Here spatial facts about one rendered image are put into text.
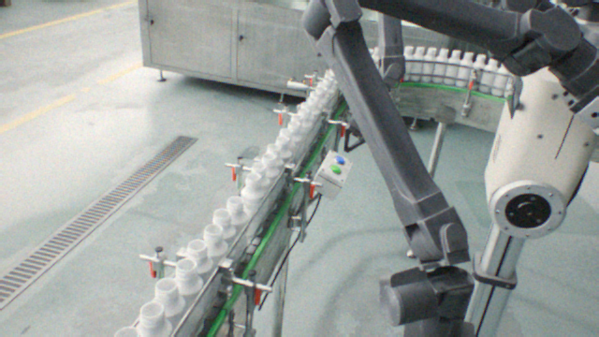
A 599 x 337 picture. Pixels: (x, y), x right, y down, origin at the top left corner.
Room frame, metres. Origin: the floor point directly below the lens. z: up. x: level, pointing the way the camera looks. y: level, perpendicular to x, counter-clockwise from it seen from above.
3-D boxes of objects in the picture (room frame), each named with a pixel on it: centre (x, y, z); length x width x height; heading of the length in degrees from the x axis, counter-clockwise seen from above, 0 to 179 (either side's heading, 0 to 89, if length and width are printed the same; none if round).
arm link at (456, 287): (0.54, -0.21, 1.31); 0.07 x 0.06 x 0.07; 113
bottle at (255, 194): (1.06, 0.13, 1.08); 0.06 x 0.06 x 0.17
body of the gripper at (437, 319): (0.55, -0.22, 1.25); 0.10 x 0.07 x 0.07; 78
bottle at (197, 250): (0.77, 0.20, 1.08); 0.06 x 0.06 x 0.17
